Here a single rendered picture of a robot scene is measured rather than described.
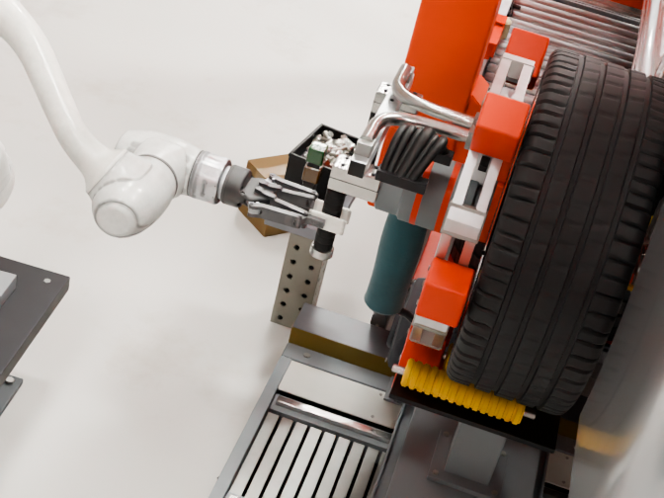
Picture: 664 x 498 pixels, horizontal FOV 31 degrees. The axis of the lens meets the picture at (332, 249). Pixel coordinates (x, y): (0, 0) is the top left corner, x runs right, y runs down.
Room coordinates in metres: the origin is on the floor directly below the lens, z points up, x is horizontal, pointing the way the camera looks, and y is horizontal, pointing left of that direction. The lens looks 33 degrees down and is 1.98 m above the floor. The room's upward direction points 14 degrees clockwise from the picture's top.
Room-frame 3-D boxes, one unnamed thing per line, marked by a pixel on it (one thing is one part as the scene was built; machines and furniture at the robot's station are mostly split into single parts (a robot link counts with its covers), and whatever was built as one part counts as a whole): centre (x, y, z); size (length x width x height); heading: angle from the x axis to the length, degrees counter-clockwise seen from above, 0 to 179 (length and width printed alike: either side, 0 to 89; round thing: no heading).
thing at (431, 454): (1.99, -0.41, 0.32); 0.40 x 0.30 x 0.28; 173
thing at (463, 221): (2.02, -0.24, 0.85); 0.54 x 0.07 x 0.54; 173
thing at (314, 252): (1.88, 0.02, 0.83); 0.04 x 0.04 x 0.16
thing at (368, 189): (1.87, -0.01, 0.93); 0.09 x 0.05 x 0.05; 83
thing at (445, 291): (1.70, -0.20, 0.85); 0.09 x 0.08 x 0.07; 173
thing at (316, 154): (2.44, 0.09, 0.64); 0.04 x 0.04 x 0.04; 83
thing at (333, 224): (1.86, 0.02, 0.83); 0.07 x 0.01 x 0.03; 82
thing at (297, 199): (1.91, 0.10, 0.83); 0.11 x 0.01 x 0.04; 94
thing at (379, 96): (2.21, -0.05, 0.93); 0.09 x 0.05 x 0.05; 83
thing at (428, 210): (2.02, -0.17, 0.85); 0.21 x 0.14 x 0.14; 83
